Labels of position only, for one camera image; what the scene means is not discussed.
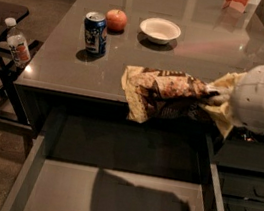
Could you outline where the clear plastic water bottle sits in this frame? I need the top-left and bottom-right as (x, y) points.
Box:
(5, 17), (31, 69)

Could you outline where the blue soda can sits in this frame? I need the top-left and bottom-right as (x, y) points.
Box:
(84, 11), (107, 57)

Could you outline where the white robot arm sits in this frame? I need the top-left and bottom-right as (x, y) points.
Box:
(200, 65), (264, 138)

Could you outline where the brown sea salt chip bag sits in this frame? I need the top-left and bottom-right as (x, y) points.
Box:
(121, 65), (213, 123)

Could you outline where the black side table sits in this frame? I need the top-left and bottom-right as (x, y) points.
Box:
(0, 1), (29, 126)

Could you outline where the orange paper bag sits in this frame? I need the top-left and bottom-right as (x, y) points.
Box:
(223, 0), (249, 13)

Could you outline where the red apple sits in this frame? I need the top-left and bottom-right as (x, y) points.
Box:
(106, 9), (128, 32)

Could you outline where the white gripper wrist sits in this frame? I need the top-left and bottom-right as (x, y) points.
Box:
(202, 65), (264, 138)

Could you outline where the open grey top drawer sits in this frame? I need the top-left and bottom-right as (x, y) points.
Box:
(0, 109), (225, 211)

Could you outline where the white paper bowl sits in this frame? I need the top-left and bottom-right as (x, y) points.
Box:
(140, 17), (181, 45)

